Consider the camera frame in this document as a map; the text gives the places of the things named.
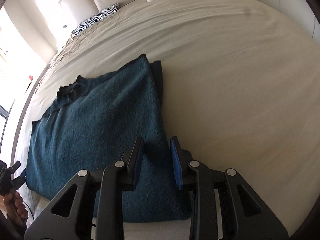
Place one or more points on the person's left hand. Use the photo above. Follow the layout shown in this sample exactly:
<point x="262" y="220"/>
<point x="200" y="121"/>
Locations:
<point x="17" y="207"/>

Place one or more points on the dark framed window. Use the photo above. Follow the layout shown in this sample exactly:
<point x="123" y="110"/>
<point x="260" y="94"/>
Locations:
<point x="5" y="112"/>

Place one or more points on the dark teal knit sweater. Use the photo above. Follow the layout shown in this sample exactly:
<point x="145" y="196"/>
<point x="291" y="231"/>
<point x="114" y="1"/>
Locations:
<point x="100" y="120"/>

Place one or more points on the bed with beige cover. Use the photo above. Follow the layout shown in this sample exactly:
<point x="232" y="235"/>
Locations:
<point x="225" y="80"/>

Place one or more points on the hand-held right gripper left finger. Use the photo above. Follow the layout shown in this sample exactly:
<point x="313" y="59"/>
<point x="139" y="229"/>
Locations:
<point x="137" y="171"/>

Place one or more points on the zebra print pillow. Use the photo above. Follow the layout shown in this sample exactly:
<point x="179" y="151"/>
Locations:
<point x="97" y="18"/>

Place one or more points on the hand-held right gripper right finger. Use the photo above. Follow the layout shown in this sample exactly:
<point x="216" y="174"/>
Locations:
<point x="176" y="166"/>

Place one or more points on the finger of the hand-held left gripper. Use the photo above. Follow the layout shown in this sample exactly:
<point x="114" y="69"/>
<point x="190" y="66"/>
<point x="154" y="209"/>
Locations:
<point x="17" y="177"/>

